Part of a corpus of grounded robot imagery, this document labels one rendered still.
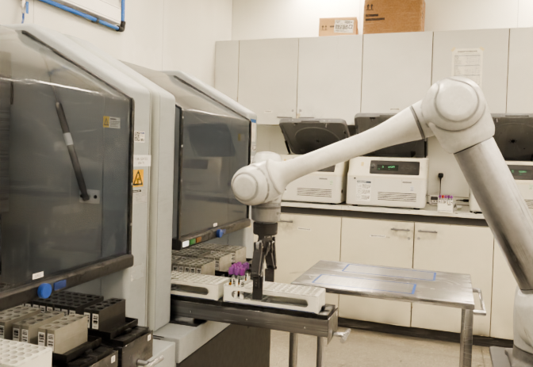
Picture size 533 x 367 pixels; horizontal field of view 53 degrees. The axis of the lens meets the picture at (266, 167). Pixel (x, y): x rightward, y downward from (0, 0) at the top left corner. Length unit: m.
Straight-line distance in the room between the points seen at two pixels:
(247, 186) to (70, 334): 0.54
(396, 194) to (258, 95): 1.40
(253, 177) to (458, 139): 0.51
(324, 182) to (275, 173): 2.51
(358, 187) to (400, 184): 0.30
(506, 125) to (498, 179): 2.71
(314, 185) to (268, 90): 0.93
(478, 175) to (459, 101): 0.19
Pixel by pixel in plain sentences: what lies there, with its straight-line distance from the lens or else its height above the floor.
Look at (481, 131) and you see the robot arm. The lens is 1.35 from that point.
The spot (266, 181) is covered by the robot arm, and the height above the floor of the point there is 1.20.
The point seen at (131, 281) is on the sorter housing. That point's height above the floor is 0.91.
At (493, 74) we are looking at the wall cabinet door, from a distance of 4.15.
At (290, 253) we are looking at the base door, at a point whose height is 0.52.
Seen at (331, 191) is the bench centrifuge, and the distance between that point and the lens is 3.92.
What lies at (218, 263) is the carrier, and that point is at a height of 0.86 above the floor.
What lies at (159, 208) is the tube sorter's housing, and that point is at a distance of 1.59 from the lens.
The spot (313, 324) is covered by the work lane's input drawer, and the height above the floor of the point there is 0.79.
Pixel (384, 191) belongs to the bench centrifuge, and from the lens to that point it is 3.85.
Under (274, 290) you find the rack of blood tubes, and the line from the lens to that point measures 1.62.
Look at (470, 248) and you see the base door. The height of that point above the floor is 0.67.
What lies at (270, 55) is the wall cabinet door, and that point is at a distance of 4.41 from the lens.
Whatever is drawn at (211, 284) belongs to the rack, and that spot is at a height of 0.86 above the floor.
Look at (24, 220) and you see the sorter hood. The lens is 1.15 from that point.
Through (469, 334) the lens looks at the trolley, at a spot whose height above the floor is 0.72.
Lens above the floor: 1.27
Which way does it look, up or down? 2 degrees down
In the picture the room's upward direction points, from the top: 2 degrees clockwise
